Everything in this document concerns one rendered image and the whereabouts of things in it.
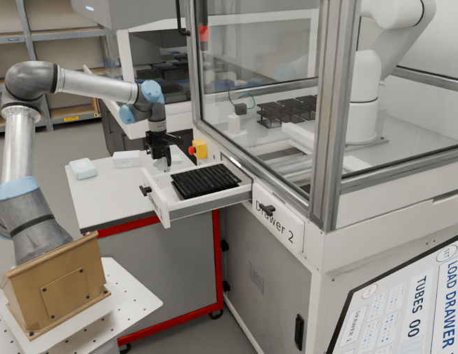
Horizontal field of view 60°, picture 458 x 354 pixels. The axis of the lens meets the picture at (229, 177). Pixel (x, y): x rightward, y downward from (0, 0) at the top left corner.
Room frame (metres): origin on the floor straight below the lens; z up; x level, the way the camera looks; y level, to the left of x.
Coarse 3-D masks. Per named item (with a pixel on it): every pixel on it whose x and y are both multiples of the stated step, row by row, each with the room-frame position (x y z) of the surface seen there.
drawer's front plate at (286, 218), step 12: (264, 192) 1.15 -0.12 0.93; (264, 204) 1.15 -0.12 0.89; (276, 204) 1.08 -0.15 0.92; (264, 216) 1.15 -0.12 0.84; (276, 216) 1.08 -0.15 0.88; (288, 216) 1.02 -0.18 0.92; (276, 228) 1.08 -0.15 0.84; (288, 228) 1.01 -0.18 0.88; (300, 228) 0.96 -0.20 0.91; (288, 240) 1.01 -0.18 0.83; (300, 240) 0.96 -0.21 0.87
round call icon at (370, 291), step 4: (372, 284) 0.60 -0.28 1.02; (376, 284) 0.59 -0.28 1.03; (364, 288) 0.61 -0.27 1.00; (368, 288) 0.60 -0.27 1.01; (372, 288) 0.59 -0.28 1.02; (376, 288) 0.58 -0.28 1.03; (364, 292) 0.60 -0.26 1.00; (368, 292) 0.59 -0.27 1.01; (372, 292) 0.58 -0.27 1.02; (376, 292) 0.57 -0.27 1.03; (364, 296) 0.58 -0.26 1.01; (368, 296) 0.57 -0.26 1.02; (360, 300) 0.58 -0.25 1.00
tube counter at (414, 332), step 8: (416, 320) 0.42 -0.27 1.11; (424, 320) 0.41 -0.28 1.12; (408, 328) 0.42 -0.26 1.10; (416, 328) 0.41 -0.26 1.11; (424, 328) 0.40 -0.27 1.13; (408, 336) 0.40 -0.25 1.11; (416, 336) 0.39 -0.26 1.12; (424, 336) 0.38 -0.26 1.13; (400, 344) 0.39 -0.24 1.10; (408, 344) 0.38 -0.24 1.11; (416, 344) 0.38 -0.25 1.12; (424, 344) 0.37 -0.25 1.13; (400, 352) 0.38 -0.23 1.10; (408, 352) 0.37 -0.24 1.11; (416, 352) 0.36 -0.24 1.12
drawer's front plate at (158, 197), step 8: (144, 168) 1.38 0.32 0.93; (144, 176) 1.33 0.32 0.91; (152, 184) 1.24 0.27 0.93; (152, 192) 1.23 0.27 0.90; (160, 192) 1.17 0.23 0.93; (152, 200) 1.25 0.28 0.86; (160, 200) 1.14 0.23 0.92; (160, 208) 1.15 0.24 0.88; (168, 208) 1.12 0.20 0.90; (160, 216) 1.16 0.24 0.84; (168, 216) 1.12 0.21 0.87; (168, 224) 1.12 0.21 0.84
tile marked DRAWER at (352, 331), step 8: (368, 304) 0.55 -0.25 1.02; (352, 312) 0.56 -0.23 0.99; (360, 312) 0.54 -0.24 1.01; (352, 320) 0.53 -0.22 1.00; (360, 320) 0.51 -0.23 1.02; (344, 328) 0.52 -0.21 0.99; (352, 328) 0.51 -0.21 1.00; (360, 328) 0.49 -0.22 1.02; (344, 336) 0.50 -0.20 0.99; (352, 336) 0.49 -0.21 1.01; (344, 344) 0.48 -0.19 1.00
